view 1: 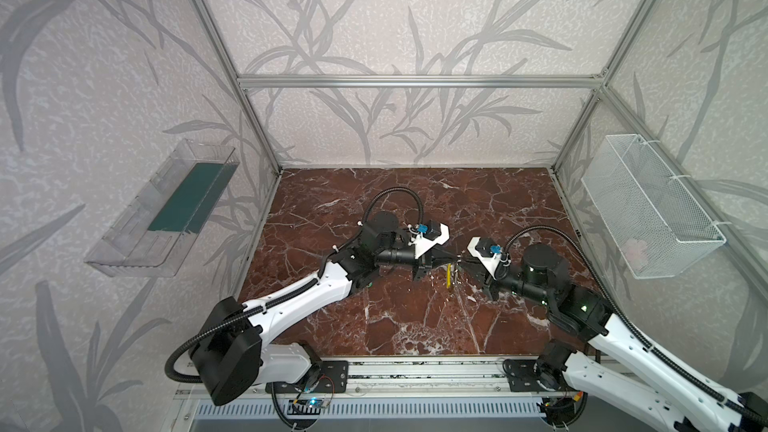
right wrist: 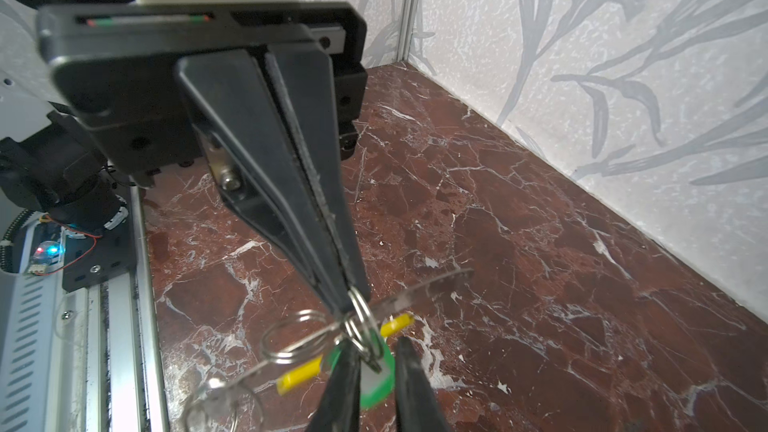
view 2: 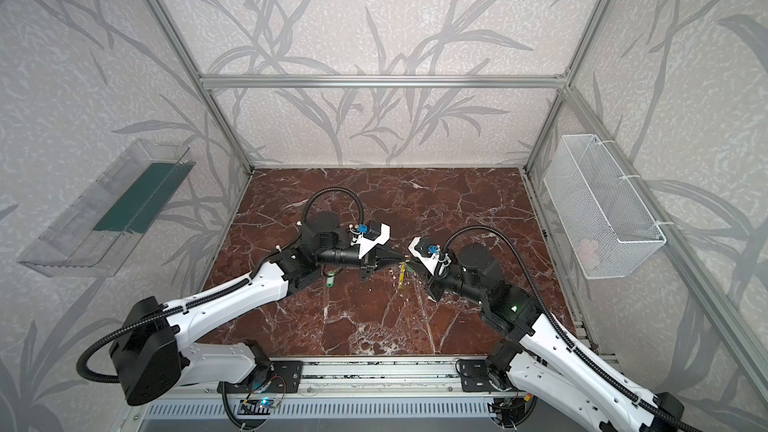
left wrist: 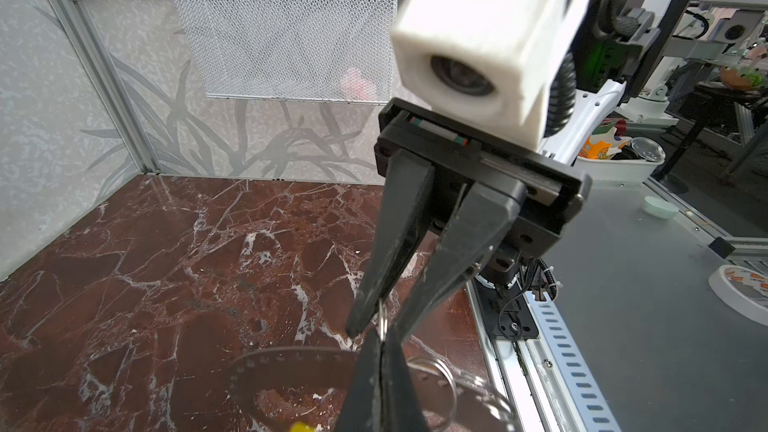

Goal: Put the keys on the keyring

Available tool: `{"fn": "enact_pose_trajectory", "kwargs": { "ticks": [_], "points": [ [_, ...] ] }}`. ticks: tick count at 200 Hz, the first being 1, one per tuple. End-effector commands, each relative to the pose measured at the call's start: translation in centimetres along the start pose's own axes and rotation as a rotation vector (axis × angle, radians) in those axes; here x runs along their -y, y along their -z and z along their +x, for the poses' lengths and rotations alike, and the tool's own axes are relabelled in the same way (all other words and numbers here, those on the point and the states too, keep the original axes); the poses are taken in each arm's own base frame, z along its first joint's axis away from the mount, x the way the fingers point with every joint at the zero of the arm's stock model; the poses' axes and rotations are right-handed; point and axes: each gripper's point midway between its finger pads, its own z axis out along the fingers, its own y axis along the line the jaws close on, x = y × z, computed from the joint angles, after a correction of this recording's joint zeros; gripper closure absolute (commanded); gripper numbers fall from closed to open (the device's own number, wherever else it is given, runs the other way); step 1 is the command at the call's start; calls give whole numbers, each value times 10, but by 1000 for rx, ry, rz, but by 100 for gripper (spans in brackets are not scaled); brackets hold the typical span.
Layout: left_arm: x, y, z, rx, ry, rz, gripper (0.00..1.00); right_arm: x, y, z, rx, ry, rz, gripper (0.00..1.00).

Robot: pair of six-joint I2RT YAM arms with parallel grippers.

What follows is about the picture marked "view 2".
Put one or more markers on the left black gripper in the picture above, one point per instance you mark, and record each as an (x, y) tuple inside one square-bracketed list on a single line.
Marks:
[(367, 258)]

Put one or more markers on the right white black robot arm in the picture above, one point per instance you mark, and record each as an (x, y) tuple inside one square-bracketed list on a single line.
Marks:
[(537, 354)]

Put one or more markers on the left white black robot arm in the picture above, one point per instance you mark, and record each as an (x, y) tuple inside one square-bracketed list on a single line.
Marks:
[(157, 348)]

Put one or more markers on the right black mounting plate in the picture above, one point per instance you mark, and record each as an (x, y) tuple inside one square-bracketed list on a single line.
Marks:
[(474, 376)]

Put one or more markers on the black mounting plate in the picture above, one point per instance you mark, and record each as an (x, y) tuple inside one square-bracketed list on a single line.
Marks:
[(474, 376), (277, 378)]

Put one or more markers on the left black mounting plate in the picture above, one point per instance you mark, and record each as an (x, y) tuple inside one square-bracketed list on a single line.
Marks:
[(277, 378)]

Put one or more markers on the pink object in basket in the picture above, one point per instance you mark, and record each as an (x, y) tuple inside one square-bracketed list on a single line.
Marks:
[(588, 254)]

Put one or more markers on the green led circuit board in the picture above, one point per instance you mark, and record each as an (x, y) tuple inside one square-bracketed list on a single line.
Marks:
[(258, 406)]

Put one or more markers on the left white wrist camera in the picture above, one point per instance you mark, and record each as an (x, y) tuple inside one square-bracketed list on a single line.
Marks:
[(367, 237)]

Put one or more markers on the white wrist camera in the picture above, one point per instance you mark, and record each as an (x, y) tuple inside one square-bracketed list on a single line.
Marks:
[(367, 237), (430, 255)]

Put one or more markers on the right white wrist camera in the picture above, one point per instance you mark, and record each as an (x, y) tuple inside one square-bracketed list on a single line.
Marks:
[(430, 255)]

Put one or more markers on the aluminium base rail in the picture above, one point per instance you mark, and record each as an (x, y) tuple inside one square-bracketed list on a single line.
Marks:
[(341, 376)]

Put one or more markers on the white wire mesh basket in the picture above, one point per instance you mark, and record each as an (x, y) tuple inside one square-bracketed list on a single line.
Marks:
[(595, 199)]

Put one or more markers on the aluminium frame crossbar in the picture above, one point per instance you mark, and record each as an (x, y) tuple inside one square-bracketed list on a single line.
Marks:
[(212, 81)]

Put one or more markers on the slotted grey cable duct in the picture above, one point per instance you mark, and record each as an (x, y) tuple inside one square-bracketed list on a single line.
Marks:
[(350, 408)]

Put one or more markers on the clear plastic wall tray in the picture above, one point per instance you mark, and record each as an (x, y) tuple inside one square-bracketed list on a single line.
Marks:
[(95, 235)]

